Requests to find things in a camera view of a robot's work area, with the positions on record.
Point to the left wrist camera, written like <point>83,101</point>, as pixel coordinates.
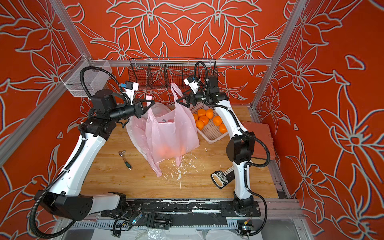
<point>129,89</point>

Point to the red plastic tool case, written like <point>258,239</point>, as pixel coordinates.
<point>263,133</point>

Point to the orange mandarin back top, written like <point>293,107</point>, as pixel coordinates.
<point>209,113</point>

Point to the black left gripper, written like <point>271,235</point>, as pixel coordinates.
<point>138,108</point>

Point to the small green handled screwdriver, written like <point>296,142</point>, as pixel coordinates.
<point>122,154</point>

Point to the pink plastic bag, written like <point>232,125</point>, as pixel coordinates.
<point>161,126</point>

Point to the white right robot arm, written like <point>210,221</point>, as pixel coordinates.
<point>239,151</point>

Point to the clear wire mesh basket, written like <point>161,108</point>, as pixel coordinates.
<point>94,80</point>

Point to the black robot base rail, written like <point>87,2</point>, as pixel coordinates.
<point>164,214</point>

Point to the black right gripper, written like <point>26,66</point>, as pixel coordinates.
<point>196,95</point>

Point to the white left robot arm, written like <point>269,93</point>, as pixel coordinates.
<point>62,197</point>

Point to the white plastic perforated basket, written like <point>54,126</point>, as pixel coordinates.
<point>211,133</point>

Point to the black handheld label tool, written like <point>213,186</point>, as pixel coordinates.
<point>222,178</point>

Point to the orange mandarin front basket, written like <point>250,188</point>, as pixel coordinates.
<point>200,124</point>

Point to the black wire wall basket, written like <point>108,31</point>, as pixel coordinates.
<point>159,73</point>

